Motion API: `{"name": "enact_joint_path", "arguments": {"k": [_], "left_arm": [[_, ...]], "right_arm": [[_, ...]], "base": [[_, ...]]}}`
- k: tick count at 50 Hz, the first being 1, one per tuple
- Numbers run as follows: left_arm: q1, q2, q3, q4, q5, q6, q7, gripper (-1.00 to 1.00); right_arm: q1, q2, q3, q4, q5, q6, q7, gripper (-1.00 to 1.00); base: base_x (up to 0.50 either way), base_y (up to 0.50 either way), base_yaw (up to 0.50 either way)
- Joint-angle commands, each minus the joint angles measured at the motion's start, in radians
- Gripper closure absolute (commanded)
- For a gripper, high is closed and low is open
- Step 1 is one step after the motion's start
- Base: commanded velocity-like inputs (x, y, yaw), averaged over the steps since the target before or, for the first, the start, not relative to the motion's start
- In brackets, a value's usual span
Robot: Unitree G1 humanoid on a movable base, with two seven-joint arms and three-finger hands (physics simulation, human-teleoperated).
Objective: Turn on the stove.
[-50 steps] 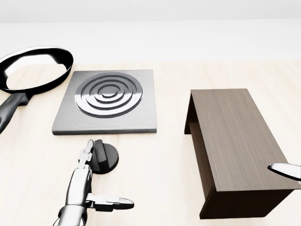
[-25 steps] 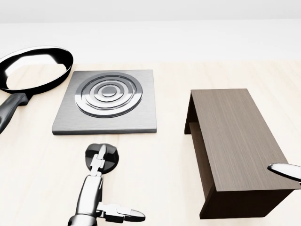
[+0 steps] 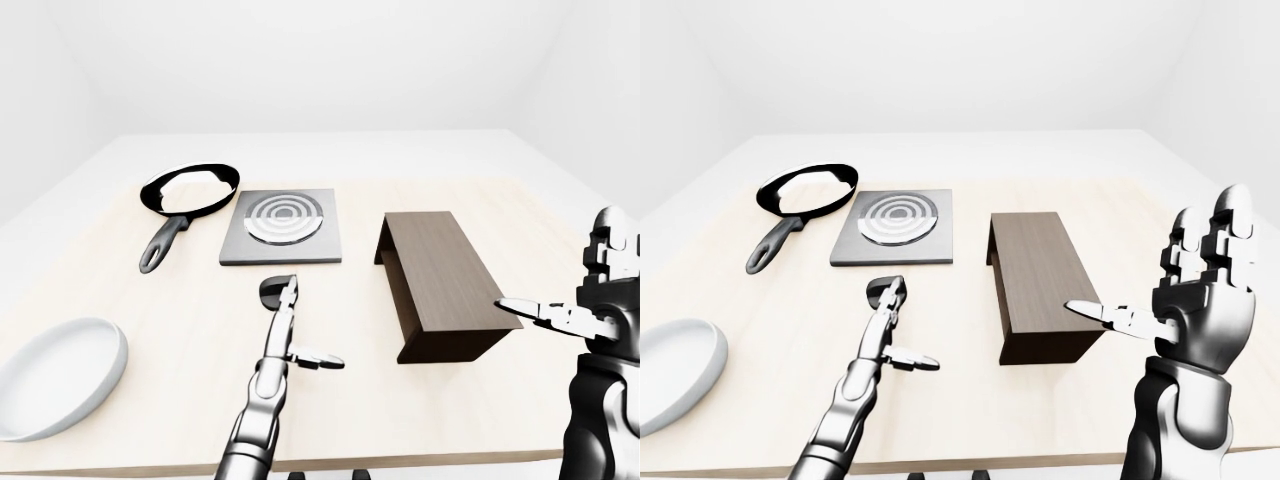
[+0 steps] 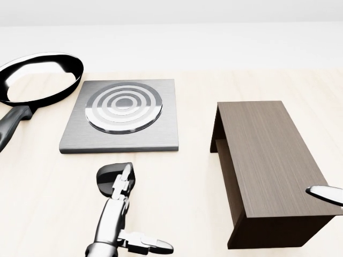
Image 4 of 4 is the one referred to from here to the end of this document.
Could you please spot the dark brown wooden shelf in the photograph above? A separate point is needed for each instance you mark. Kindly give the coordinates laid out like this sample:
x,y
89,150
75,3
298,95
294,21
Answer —
x,y
268,160

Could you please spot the flat grey stove plate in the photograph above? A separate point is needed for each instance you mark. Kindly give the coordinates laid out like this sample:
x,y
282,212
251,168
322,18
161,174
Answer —
x,y
120,134

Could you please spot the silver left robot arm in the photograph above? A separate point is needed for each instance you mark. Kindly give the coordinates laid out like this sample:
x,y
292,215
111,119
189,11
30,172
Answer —
x,y
100,250

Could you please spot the round black stove knob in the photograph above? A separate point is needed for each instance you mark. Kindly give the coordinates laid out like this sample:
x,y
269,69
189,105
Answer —
x,y
107,178

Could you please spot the black frying pan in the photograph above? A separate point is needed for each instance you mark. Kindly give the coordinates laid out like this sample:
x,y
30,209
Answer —
x,y
67,88

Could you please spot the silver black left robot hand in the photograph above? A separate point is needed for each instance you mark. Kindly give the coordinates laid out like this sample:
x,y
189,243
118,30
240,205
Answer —
x,y
111,219

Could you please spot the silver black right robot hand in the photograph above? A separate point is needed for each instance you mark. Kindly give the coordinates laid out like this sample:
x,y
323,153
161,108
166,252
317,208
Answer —
x,y
328,194

